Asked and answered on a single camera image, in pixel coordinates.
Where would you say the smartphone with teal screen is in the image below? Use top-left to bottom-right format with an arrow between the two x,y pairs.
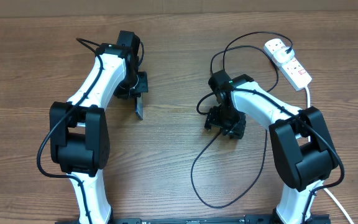
135,94 -> 143,120

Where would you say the black USB-C charging cable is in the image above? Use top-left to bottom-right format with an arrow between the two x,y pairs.
190,30 -> 294,210

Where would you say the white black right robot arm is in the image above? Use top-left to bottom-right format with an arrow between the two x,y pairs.
204,70 -> 344,223

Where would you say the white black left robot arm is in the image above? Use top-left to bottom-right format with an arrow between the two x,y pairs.
37,30 -> 149,223

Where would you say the white charger plug adapter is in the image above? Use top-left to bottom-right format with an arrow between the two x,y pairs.
273,47 -> 295,67

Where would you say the white power extension strip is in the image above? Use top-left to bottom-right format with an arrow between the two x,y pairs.
264,39 -> 312,91

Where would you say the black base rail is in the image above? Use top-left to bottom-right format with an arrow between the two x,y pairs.
54,213 -> 332,224

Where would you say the white power strip cord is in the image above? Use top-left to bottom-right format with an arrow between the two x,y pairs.
304,86 -> 355,224

